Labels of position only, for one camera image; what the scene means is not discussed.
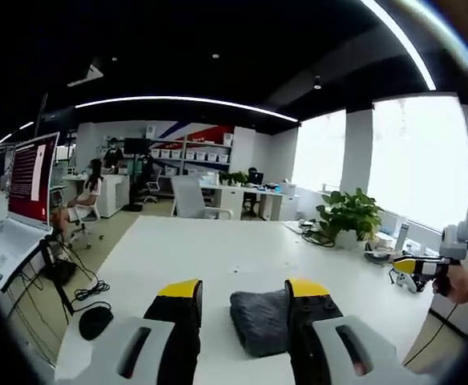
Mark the grey towel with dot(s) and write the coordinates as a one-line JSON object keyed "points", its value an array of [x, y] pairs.
{"points": [[258, 321]]}

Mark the person's right hand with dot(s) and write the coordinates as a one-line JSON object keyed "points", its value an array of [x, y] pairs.
{"points": [[460, 285]]}

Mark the small green desk plants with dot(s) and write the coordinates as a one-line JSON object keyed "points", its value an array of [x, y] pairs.
{"points": [[234, 177]]}

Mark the black laptop stand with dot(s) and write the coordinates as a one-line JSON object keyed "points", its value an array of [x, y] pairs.
{"points": [[57, 264]]}

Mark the shelf of white storage boxes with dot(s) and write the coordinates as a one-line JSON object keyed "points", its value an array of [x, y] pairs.
{"points": [[196, 154]]}

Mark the black monitor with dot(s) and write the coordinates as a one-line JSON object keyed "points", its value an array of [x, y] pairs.
{"points": [[137, 145]]}

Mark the white reception counter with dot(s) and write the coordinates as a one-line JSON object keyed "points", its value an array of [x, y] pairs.
{"points": [[111, 192]]}

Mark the white laptop with red screen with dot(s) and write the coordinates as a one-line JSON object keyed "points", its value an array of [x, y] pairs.
{"points": [[29, 188]]}

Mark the white bottle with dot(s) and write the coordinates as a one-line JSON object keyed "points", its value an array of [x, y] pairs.
{"points": [[402, 237]]}

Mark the round black floor object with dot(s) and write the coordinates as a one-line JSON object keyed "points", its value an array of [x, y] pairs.
{"points": [[95, 320]]}

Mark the long ceiling light strip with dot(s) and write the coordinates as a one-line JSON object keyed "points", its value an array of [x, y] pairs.
{"points": [[186, 105]]}

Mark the green potted plant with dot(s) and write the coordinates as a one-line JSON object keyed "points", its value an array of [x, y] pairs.
{"points": [[352, 214]]}

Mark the white game controller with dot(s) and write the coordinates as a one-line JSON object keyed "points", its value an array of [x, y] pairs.
{"points": [[404, 278]]}

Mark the white office desk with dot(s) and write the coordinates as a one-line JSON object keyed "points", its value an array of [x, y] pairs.
{"points": [[250, 198]]}

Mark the white office chair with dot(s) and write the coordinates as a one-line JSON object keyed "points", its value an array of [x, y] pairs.
{"points": [[192, 198]]}

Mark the white swivel chair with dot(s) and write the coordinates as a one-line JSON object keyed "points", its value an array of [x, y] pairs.
{"points": [[82, 218]]}

